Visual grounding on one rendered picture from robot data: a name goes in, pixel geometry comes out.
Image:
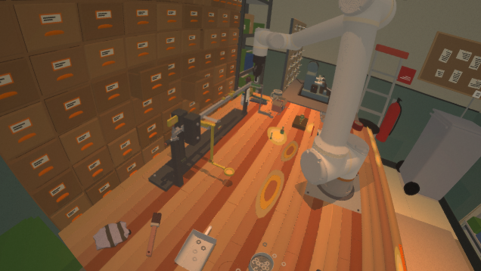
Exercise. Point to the dark wooden weight block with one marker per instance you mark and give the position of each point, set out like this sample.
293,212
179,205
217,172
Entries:
300,123

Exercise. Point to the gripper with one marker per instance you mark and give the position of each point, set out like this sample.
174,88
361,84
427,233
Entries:
259,64

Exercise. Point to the silver scale beam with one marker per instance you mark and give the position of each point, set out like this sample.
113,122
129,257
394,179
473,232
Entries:
225,101

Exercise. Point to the brown side table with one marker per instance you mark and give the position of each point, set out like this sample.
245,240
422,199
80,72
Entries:
300,98

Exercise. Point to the green crate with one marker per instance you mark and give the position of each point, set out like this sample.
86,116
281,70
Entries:
474,225

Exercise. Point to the grey striped cloth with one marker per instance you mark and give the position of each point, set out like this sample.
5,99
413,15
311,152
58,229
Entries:
111,235

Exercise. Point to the green box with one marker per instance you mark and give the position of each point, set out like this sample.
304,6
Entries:
30,248

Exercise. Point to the yellow stirrup with cup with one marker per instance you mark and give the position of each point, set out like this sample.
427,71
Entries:
212,144

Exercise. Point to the black counting scale body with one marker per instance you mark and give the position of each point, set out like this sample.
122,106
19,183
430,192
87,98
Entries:
180,150

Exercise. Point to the grey bowl of washers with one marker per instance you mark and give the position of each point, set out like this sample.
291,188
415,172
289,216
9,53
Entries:
261,263

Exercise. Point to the grey metal scoop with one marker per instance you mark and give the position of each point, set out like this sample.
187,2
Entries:
195,250

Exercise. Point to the glass jar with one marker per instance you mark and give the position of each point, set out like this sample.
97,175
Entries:
278,100

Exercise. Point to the grey base plate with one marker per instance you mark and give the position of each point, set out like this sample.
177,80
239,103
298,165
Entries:
347,203

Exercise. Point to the grey ladder with red top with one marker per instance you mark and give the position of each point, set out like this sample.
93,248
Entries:
387,67

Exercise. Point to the yellow poise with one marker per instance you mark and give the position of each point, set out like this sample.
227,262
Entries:
172,121

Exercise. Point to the cork notice board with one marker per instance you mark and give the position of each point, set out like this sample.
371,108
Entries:
453,64

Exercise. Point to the silver arrest lever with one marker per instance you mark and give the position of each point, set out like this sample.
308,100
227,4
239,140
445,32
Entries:
176,134

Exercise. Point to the brown peg rack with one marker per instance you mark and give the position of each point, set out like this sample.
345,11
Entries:
295,56

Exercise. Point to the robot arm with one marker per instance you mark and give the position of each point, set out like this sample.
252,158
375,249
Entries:
347,94

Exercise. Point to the red wall sign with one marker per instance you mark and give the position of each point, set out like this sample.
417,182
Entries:
406,75

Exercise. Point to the red fire extinguisher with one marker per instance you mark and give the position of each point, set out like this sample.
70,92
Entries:
389,120

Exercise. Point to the small brass weight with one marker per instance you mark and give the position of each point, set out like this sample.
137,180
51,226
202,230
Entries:
281,131

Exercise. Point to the blue machine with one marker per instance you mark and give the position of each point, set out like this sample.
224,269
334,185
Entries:
313,81

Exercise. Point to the grey wheeled bin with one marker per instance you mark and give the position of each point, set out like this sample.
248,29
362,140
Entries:
443,158

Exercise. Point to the brown drawer cabinet wall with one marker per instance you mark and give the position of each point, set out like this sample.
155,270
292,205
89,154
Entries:
94,94

